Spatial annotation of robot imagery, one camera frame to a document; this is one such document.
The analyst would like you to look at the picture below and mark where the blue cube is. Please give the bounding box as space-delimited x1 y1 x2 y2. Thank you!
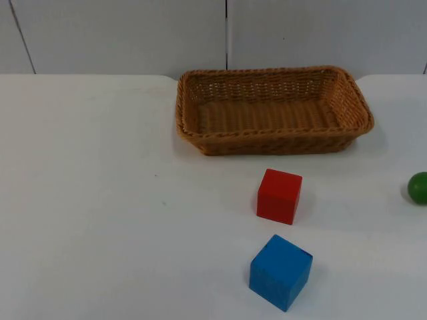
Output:
248 233 314 313

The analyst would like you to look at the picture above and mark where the brown wicker basket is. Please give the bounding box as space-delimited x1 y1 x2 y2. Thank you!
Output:
175 65 375 157

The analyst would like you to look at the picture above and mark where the red cube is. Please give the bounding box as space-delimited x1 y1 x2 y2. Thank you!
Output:
256 168 304 226

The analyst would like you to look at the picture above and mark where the green ball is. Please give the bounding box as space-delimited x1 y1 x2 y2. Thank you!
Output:
407 171 427 206

